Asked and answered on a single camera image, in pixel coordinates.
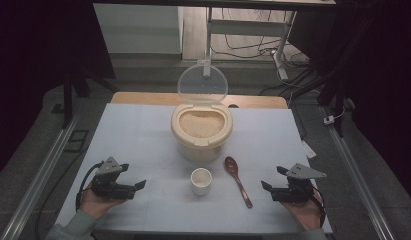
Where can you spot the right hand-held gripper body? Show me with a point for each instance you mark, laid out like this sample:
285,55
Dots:
298,188

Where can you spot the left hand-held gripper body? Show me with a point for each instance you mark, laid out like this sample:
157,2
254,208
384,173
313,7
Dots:
108,186

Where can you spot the brown wooden spoon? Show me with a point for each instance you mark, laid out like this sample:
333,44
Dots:
233,168

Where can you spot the beige rice container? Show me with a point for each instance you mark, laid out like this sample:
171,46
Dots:
201,150

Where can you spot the rice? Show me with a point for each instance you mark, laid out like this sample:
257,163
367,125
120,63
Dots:
201,124

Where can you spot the person's left hand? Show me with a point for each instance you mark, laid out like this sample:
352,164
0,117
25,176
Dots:
96,204

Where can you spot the person's right hand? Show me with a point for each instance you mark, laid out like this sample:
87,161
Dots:
304,213

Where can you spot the white paper tag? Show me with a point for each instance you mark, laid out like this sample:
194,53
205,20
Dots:
309,150

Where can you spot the pale table mat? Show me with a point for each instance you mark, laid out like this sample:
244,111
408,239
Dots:
153,140

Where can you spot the white cup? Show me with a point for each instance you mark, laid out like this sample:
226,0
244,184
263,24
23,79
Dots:
201,182

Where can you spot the small white box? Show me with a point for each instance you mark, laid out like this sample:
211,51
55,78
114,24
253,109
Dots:
329,120

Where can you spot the wooden table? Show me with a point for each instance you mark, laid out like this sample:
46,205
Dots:
143,98

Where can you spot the black tripod stand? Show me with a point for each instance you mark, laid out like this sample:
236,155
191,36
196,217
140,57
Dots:
68,100

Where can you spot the clear round container lid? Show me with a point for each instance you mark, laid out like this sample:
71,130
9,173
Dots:
202,83

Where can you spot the aluminium rail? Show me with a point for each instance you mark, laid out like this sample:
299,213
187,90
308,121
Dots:
43,180
356,180

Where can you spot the white desk frame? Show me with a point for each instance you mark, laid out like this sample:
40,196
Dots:
246,27

